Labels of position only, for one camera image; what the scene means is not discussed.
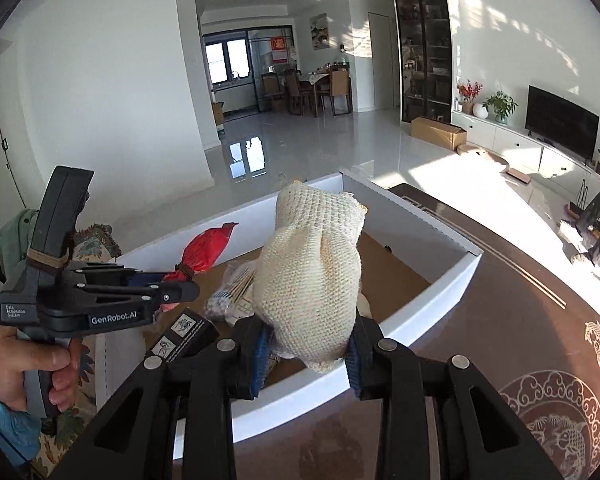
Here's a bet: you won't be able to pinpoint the person's left hand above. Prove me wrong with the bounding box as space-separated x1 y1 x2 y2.
0 326 81 412

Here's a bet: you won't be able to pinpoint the dark display cabinet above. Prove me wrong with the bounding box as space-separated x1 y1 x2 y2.
394 0 452 122

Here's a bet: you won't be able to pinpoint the black television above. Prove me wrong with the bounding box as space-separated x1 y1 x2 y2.
524 86 600 160

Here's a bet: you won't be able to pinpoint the red candy pouch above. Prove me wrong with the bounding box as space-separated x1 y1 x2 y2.
162 222 238 285

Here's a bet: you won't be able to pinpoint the red flowers in vase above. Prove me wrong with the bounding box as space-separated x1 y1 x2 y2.
456 79 483 115

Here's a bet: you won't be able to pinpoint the white cardboard box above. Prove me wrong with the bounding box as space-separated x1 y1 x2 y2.
121 171 482 442

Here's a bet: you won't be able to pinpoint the dining table with chairs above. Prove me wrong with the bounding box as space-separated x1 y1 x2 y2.
259 64 353 117

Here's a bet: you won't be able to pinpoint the brown cardboard carton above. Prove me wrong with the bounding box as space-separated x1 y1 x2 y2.
411 117 467 152

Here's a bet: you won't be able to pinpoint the round white vase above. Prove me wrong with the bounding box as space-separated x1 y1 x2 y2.
472 103 489 119

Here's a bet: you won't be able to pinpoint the green potted plant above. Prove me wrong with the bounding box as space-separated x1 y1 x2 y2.
484 90 518 125

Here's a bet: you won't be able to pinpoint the white tv cabinet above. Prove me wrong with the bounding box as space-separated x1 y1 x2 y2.
452 112 600 197

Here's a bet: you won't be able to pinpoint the cream knitted sock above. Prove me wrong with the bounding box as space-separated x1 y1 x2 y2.
253 181 367 374

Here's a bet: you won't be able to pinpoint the blue sleeved forearm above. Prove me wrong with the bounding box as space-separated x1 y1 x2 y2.
0 401 42 467

